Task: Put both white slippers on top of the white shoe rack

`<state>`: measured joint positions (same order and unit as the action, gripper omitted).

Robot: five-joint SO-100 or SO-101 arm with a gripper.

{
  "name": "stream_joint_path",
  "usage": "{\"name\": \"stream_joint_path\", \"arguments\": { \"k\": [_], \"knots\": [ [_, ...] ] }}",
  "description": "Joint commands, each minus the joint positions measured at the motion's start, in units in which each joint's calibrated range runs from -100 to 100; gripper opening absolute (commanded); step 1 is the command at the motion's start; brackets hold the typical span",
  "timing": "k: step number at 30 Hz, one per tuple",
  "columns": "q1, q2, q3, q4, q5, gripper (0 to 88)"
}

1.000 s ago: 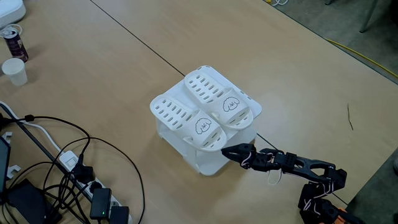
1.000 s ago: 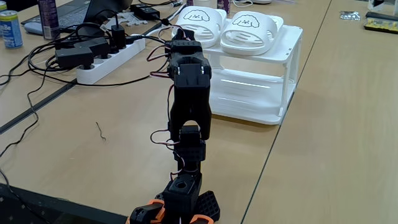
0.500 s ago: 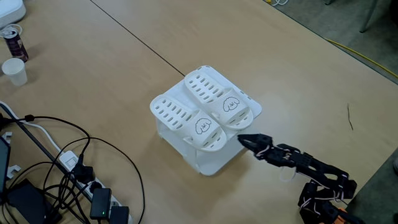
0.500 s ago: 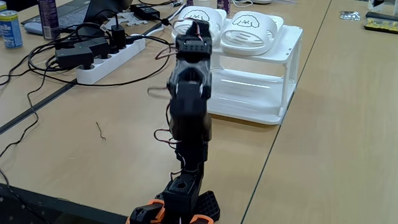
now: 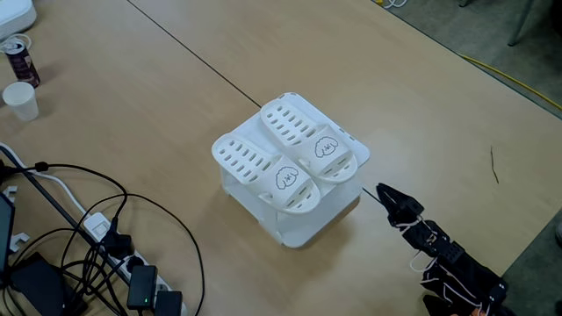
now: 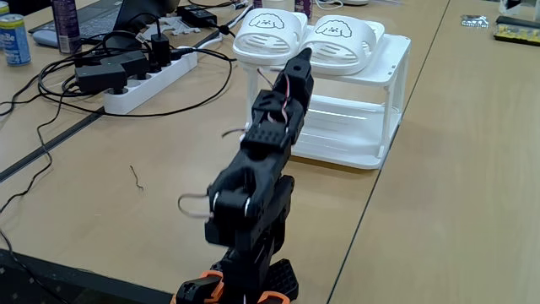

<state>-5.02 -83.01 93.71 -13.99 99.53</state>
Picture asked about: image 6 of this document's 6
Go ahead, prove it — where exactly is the white slipper with dog print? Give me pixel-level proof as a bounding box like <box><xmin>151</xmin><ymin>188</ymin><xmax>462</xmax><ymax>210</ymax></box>
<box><xmin>231</xmin><ymin>8</ymin><xmax>309</xmax><ymax>67</ymax></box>
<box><xmin>301</xmin><ymin>14</ymin><xmax>386</xmax><ymax>77</ymax></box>

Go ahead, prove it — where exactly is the white two-tier shoe rack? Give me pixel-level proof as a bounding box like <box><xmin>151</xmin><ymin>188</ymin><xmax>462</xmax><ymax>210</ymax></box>
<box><xmin>237</xmin><ymin>24</ymin><xmax>413</xmax><ymax>171</ymax></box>

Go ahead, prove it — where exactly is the black power brick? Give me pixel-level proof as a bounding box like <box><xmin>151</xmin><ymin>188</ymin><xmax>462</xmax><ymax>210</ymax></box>
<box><xmin>175</xmin><ymin>4</ymin><xmax>219</xmax><ymax>29</ymax></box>

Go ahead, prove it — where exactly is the black plug-in charger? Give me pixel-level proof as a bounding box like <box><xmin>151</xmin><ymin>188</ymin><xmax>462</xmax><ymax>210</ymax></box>
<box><xmin>150</xmin><ymin>33</ymin><xmax>173</xmax><ymax>69</ymax></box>

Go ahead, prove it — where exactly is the white power strip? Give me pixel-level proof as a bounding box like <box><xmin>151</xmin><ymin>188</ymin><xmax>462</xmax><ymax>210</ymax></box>
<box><xmin>103</xmin><ymin>46</ymin><xmax>198</xmax><ymax>116</ymax></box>

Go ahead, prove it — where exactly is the thin dark twig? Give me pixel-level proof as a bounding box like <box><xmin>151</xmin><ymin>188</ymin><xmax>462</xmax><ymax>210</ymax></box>
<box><xmin>129</xmin><ymin>164</ymin><xmax>145</xmax><ymax>192</ymax></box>

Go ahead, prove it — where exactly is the silver foil wrapper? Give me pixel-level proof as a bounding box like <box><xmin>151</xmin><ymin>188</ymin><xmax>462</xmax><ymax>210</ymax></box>
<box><xmin>459</xmin><ymin>14</ymin><xmax>491</xmax><ymax>30</ymax></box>

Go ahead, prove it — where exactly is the large black power adapter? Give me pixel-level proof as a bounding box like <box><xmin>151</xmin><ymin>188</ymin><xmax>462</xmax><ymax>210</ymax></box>
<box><xmin>74</xmin><ymin>62</ymin><xmax>128</xmax><ymax>95</ymax></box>

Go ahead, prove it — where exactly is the dark laptop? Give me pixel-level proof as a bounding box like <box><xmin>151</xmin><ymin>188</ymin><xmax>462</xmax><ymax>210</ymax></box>
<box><xmin>28</xmin><ymin>0</ymin><xmax>181</xmax><ymax>40</ymax></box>

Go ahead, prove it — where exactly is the black and yellow box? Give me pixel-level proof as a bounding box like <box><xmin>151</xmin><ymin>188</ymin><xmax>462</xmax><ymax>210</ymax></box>
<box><xmin>492</xmin><ymin>15</ymin><xmax>540</xmax><ymax>47</ymax></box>

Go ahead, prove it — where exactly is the white plastic box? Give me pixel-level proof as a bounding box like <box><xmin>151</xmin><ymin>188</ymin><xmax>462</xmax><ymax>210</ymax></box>
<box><xmin>498</xmin><ymin>0</ymin><xmax>540</xmax><ymax>22</ymax></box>

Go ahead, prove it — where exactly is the tall purple drink can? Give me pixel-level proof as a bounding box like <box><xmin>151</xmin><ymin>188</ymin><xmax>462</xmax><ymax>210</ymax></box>
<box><xmin>51</xmin><ymin>0</ymin><xmax>83</xmax><ymax>55</ymax></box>

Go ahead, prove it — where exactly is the pale blue mouse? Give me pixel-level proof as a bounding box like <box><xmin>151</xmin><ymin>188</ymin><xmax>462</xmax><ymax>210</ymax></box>
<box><xmin>32</xmin><ymin>30</ymin><xmax>61</xmax><ymax>49</ymax></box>

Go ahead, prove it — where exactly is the blue drink can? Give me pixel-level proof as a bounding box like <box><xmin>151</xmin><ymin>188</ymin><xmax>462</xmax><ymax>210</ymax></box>
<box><xmin>0</xmin><ymin>14</ymin><xmax>32</xmax><ymax>67</ymax></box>

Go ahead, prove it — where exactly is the white coiled cable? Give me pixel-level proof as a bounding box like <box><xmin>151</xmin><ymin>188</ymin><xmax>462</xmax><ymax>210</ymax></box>
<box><xmin>314</xmin><ymin>0</ymin><xmax>346</xmax><ymax>12</ymax></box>

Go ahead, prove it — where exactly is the black cable with ferrite bead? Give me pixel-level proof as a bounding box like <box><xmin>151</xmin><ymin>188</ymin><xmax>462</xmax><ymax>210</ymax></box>
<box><xmin>213</xmin><ymin>23</ymin><xmax>244</xmax><ymax>64</ymax></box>

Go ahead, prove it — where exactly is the white printed bracket part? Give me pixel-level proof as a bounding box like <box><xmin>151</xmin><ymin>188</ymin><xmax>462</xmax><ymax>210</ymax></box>
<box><xmin>135</xmin><ymin>16</ymin><xmax>202</xmax><ymax>43</ymax></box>

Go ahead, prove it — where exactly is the thin black trailing cable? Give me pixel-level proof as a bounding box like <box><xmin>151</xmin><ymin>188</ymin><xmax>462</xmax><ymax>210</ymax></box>
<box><xmin>0</xmin><ymin>90</ymin><xmax>68</xmax><ymax>214</ymax></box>

